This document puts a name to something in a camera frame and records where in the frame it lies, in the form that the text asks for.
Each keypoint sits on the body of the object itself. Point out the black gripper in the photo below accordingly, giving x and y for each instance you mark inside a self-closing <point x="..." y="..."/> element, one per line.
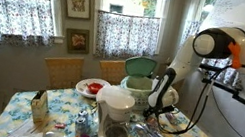
<point x="152" y="112"/>

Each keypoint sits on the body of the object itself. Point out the tall uncrushed silver can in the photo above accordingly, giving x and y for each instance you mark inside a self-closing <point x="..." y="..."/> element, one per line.
<point x="144" y="136"/>

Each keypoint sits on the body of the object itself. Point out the white coffee maker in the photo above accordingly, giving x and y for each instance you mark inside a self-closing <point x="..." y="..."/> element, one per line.
<point x="115" y="111"/>

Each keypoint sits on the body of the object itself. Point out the pale bin liner bag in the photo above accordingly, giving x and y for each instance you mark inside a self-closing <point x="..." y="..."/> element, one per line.
<point x="136" y="83"/>

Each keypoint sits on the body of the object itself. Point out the white bin with green lid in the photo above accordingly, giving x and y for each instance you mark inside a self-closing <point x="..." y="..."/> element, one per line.
<point x="139" y="66"/>

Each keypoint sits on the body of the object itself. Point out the wooden chair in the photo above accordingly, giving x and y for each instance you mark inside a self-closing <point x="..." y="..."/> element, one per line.
<point x="111" y="71"/>
<point x="62" y="73"/>

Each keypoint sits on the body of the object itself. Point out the red food piece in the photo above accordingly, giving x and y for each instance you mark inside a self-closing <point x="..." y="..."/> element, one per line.
<point x="94" y="88"/>

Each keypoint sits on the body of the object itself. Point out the white plate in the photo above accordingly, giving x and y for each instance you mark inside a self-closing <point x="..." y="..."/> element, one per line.
<point x="82" y="88"/>

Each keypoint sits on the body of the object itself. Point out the black metal stand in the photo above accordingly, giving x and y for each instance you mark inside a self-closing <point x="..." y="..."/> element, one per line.
<point x="226" y="92"/>

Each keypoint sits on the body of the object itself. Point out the lemon print tablecloth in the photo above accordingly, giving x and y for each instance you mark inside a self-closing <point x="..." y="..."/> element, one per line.
<point x="65" y="105"/>

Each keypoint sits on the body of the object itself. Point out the small red wrapper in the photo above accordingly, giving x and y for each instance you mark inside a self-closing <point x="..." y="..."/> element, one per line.
<point x="60" y="125"/>

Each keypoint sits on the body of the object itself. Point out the small dark framed picture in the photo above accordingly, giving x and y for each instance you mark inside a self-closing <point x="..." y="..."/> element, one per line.
<point x="77" y="41"/>

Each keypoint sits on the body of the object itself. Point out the green white carton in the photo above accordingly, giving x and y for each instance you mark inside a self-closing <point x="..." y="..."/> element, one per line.
<point x="39" y="108"/>

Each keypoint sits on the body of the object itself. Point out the white paper sheet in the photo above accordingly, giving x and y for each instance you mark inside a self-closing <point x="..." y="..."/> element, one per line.
<point x="237" y="14"/>

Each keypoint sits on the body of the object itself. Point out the large framed botanical picture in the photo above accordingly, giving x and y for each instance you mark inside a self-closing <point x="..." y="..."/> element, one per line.
<point x="77" y="1"/>

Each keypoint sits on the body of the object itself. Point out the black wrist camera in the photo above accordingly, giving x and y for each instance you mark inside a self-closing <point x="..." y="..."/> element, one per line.
<point x="166" y="109"/>

